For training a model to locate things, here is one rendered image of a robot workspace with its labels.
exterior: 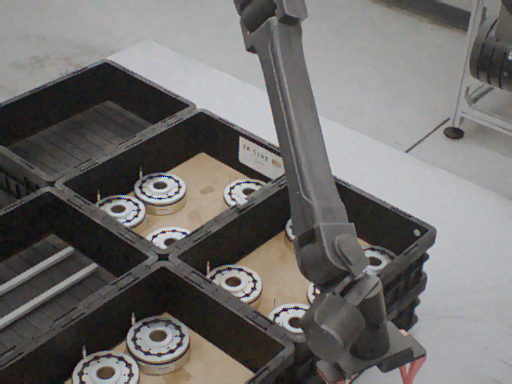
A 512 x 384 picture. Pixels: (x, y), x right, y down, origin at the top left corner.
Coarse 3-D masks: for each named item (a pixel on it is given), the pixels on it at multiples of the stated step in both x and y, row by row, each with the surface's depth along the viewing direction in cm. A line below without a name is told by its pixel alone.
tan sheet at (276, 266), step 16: (272, 240) 176; (256, 256) 172; (272, 256) 173; (288, 256) 173; (256, 272) 169; (272, 272) 169; (288, 272) 169; (272, 288) 165; (288, 288) 166; (304, 288) 166; (272, 304) 162; (304, 304) 162
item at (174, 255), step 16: (336, 176) 177; (272, 192) 172; (352, 192) 174; (384, 208) 170; (224, 224) 164; (416, 224) 167; (192, 240) 160; (432, 240) 164; (176, 256) 156; (400, 256) 159; (416, 256) 161; (192, 272) 153; (384, 272) 155; (400, 272) 159; (240, 304) 147; (272, 320) 145; (288, 336) 142; (304, 336) 142; (304, 352) 143
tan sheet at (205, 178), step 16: (192, 160) 197; (208, 160) 197; (192, 176) 192; (208, 176) 193; (224, 176) 193; (240, 176) 193; (192, 192) 188; (208, 192) 188; (192, 208) 183; (208, 208) 184; (160, 224) 179; (176, 224) 179; (192, 224) 179
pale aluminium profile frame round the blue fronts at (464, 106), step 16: (480, 0) 331; (496, 0) 325; (480, 16) 334; (464, 48) 344; (464, 64) 347; (464, 80) 350; (464, 96) 354; (480, 96) 368; (464, 112) 357; (480, 112) 353; (448, 128) 367; (496, 128) 350
